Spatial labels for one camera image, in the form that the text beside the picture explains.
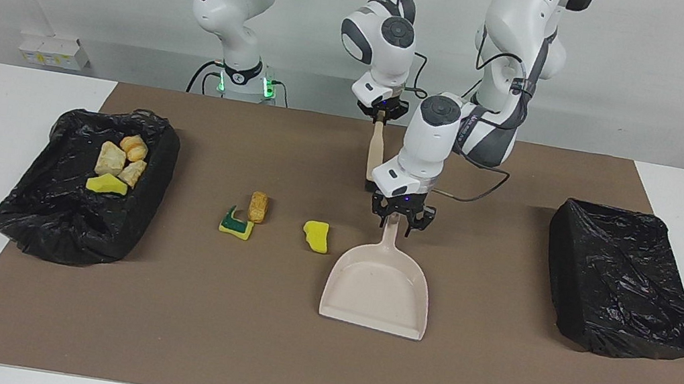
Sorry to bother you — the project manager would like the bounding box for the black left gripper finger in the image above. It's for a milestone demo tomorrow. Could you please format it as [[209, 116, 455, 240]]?
[[404, 206, 438, 241], [368, 195, 390, 228]]

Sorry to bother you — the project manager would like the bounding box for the beige hand brush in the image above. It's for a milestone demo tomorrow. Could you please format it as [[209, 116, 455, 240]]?
[[361, 110, 393, 195]]

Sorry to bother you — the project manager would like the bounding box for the beige plastic dustpan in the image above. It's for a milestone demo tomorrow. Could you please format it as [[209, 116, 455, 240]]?
[[316, 212, 442, 342]]

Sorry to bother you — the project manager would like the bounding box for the brown bread piece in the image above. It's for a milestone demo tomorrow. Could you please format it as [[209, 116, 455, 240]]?
[[246, 190, 271, 225]]

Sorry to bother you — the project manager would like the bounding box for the green and yellow sponge piece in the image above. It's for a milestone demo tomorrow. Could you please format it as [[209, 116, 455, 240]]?
[[217, 203, 258, 242]]

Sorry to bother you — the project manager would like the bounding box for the croissant shaped bread piece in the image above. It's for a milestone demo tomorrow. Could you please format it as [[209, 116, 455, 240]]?
[[118, 132, 152, 165]]

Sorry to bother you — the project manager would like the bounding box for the pale bread chunk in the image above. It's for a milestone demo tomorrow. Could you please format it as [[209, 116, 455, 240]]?
[[116, 157, 148, 191], [94, 139, 129, 179]]

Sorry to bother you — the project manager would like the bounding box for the bin with tight black bag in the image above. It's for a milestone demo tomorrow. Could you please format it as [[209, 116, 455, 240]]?
[[530, 195, 684, 369]]

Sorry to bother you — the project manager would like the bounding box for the bin with loose black bag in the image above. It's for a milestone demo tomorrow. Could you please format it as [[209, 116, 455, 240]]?
[[0, 89, 184, 279]]

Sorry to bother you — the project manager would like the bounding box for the brown table mat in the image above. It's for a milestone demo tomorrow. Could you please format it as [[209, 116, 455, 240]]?
[[0, 64, 684, 384]]

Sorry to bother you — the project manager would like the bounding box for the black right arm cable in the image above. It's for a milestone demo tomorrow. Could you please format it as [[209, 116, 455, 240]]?
[[190, 0, 443, 101]]

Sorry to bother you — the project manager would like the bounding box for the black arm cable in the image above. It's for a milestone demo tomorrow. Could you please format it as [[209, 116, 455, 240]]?
[[433, 43, 532, 211], [190, 0, 443, 101]]

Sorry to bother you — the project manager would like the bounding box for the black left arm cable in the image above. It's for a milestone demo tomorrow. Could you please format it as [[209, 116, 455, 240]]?
[[433, 43, 532, 211]]

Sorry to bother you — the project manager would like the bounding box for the black base cable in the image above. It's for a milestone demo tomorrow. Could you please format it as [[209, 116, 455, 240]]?
[[186, 56, 227, 98]]

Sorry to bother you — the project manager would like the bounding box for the white wall socket box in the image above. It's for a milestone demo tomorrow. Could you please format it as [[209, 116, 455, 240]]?
[[17, 31, 94, 74]]

